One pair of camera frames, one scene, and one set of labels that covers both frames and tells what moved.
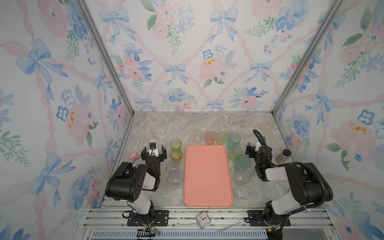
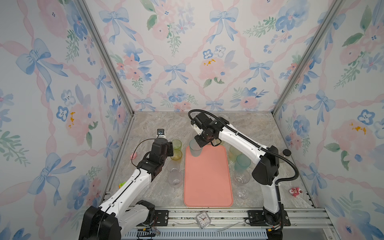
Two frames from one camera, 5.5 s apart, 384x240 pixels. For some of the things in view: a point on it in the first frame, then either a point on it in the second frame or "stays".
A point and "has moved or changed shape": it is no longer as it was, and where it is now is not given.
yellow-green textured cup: [234, 151] stays
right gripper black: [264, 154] to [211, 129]
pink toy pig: [133, 156] stays
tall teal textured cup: [234, 139] has moved or changed shape
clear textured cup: [243, 175] stays
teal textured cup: [243, 162] stays
